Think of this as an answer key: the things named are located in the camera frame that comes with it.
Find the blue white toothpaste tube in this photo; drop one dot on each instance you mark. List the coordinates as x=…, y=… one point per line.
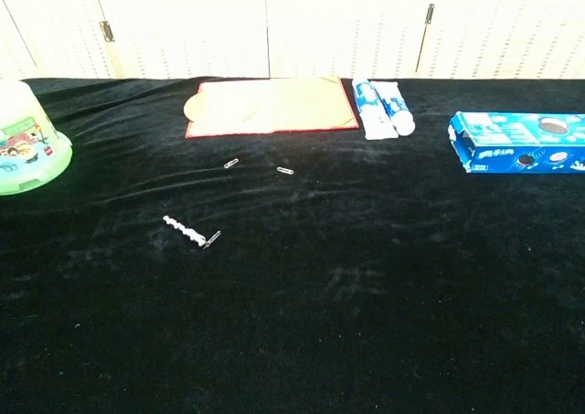
x=368, y=105

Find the green plastic toy bucket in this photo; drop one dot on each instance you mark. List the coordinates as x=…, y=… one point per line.
x=27, y=149

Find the silver magnetic bar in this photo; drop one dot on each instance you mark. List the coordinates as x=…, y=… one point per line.
x=183, y=229

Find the blue white round-capped tube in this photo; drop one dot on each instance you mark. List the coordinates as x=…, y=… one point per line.
x=398, y=110

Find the round woven straw coaster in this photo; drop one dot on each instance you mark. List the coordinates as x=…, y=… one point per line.
x=205, y=109

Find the blue Oreo cookie box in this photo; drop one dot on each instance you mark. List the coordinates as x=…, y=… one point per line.
x=507, y=140

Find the white folding screen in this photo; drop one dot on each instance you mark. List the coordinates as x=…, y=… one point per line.
x=320, y=21

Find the dark screen hinge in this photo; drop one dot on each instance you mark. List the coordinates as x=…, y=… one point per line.
x=430, y=13

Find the brass screen hinge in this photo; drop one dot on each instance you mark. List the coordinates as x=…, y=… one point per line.
x=107, y=31

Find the black velvet table cloth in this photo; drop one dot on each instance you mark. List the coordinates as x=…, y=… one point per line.
x=365, y=295

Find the red-edged beige place mat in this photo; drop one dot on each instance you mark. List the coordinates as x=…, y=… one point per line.
x=297, y=108

